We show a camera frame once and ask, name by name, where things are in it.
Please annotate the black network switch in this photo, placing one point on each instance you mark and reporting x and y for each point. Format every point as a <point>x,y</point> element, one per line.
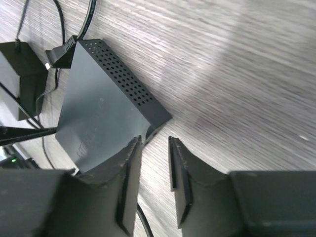
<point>105,107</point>

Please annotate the black power adapter brick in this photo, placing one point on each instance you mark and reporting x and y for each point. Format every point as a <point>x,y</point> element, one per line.
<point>23,74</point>

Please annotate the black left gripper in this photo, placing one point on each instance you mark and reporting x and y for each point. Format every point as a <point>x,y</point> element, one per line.
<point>10,158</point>

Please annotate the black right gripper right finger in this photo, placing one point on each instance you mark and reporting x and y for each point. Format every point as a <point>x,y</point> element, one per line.
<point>253,203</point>

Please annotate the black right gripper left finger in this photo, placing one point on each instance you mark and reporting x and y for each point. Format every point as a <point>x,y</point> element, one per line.
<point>52,203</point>

